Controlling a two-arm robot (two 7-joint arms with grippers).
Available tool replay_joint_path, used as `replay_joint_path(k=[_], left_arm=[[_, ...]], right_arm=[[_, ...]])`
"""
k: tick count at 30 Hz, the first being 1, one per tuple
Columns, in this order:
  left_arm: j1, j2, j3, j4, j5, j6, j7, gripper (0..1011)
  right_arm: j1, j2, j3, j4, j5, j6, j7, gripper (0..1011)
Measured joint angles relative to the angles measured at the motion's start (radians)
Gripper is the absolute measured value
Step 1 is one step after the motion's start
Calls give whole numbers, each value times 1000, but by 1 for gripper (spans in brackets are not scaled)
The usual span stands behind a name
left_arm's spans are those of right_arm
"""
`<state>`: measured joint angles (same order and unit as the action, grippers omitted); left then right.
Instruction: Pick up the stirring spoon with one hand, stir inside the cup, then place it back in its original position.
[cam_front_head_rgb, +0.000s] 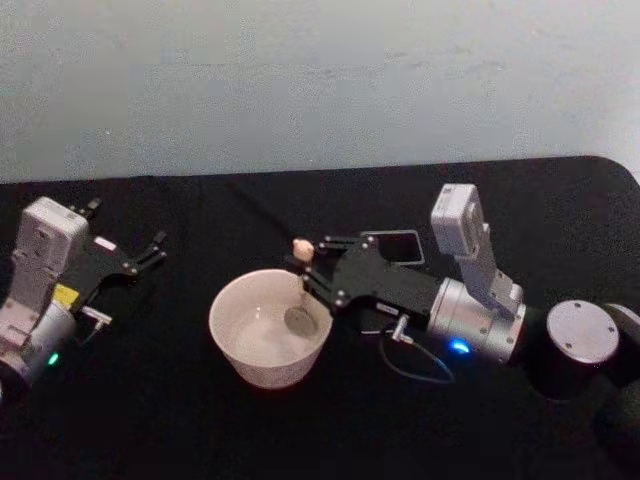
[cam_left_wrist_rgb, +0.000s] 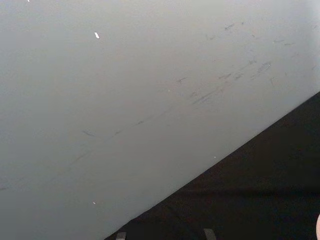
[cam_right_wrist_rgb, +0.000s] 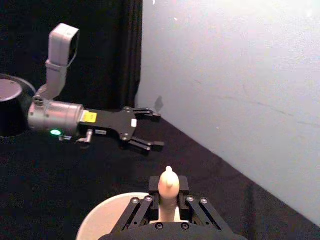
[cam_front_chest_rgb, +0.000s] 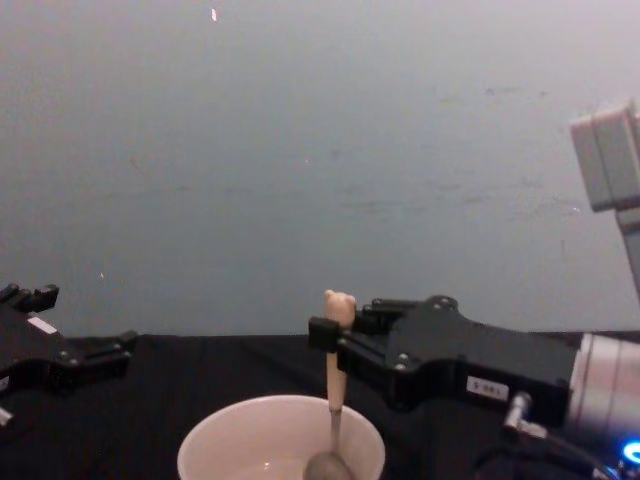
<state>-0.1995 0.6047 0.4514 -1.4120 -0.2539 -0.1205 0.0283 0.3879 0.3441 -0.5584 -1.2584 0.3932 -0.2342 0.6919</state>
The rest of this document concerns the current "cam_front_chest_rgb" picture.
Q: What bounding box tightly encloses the thin dark cable silver plug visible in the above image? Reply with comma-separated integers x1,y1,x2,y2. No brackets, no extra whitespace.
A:
473,391,629,480

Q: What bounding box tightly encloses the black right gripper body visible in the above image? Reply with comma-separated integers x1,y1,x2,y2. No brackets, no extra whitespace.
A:
385,295,582,430

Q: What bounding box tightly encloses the black table cloth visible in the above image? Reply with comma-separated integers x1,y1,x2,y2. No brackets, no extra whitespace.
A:
0,328,640,480

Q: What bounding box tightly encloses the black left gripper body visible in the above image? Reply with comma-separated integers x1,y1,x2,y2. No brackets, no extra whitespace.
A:
0,301,85,397

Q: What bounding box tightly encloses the spoon with cream bear handle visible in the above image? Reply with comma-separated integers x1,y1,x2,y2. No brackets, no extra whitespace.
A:
304,289,359,480

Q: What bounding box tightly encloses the pale pink cup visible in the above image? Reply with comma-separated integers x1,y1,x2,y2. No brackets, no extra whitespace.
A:
176,394,387,480

